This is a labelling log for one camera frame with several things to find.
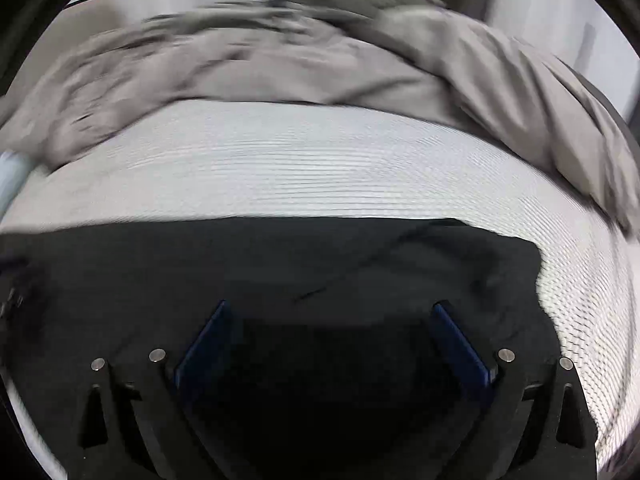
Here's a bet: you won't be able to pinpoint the beige padded headboard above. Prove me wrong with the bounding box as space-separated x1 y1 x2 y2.
65 0 276 36

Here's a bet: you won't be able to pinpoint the light blue pillow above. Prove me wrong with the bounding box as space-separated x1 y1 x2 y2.
0 152 32 211

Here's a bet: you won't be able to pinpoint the black pants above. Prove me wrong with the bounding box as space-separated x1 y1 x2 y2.
0 217 561 480

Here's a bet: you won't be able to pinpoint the bed with white honeycomb sheet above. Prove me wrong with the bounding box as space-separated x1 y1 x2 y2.
0 100 633 480

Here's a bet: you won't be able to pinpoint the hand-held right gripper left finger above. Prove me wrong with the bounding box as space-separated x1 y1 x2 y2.
75 301 235 480

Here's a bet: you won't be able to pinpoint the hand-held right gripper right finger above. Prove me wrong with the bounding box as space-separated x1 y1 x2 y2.
431 301 598 480

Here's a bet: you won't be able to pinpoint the light grey duvet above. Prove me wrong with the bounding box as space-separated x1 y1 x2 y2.
0 2 640 231

